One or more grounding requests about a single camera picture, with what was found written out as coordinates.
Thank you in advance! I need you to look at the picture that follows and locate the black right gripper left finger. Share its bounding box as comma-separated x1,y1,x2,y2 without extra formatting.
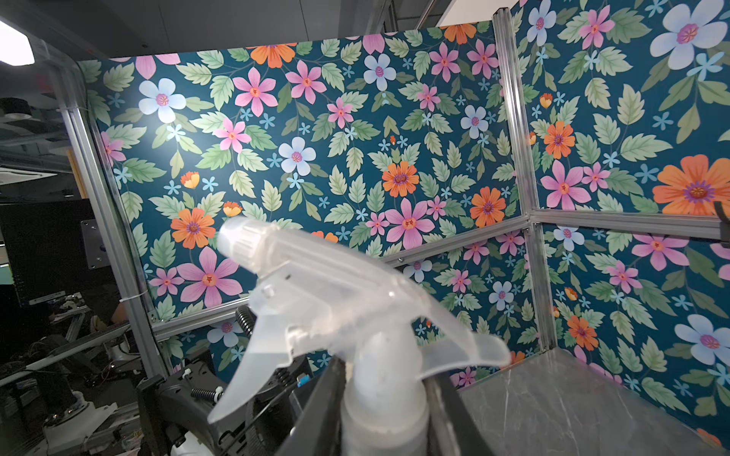
276,357,346,455

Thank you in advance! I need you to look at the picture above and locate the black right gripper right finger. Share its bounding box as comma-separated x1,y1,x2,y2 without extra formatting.
424,374,494,456

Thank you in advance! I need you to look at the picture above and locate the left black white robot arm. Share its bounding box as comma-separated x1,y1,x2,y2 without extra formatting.
137,359,316,455

